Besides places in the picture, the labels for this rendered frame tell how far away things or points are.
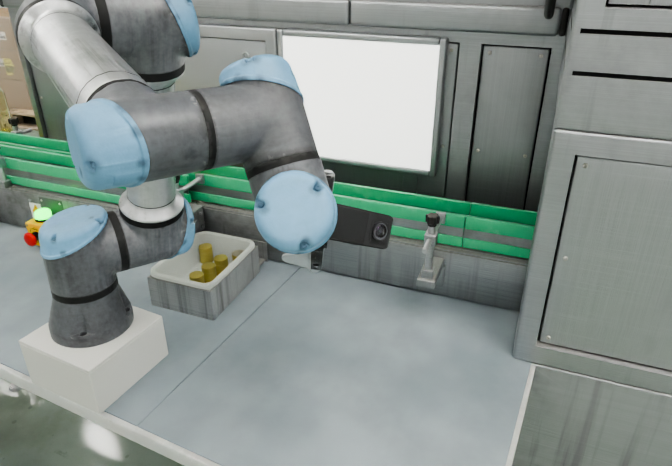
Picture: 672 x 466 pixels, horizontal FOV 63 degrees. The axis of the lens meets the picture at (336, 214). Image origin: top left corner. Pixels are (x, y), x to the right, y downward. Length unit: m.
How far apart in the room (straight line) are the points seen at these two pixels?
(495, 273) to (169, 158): 0.95
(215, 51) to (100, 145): 1.12
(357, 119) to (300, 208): 0.95
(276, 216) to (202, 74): 1.15
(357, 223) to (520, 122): 0.77
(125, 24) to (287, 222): 0.44
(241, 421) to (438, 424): 0.35
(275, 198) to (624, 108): 0.65
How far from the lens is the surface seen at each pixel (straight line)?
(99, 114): 0.49
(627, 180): 1.04
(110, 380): 1.13
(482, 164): 1.44
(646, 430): 1.32
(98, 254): 1.06
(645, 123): 1.00
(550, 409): 1.30
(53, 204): 1.74
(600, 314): 1.16
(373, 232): 0.70
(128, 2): 0.85
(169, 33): 0.86
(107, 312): 1.12
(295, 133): 0.53
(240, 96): 0.52
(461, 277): 1.33
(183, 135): 0.49
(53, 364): 1.16
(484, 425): 1.08
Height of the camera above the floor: 1.52
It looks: 27 degrees down
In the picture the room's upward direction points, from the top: straight up
